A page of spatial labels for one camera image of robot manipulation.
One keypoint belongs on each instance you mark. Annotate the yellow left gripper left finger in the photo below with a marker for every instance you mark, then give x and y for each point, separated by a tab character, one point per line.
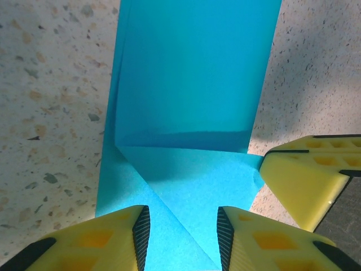
93	248

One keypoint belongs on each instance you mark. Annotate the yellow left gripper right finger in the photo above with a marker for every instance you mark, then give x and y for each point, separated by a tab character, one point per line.
268	248

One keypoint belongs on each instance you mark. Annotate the blue paper sheet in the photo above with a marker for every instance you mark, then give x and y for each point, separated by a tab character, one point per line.
183	84

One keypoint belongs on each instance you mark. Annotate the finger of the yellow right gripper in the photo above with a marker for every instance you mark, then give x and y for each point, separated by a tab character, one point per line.
299	183
310	145

